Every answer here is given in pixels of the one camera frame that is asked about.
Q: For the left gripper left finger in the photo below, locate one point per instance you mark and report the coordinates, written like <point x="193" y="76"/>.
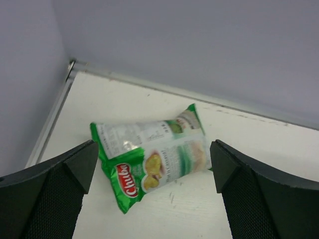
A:
<point x="44" y="200"/>

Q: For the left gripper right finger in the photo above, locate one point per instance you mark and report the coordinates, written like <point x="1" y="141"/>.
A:
<point x="263" y="202"/>

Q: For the green cassava chips bag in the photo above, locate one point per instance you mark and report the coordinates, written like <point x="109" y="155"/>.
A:
<point x="139" y="158"/>

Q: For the aluminium table edge frame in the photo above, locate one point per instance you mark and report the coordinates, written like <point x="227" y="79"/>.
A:
<point x="94" y="94"/>

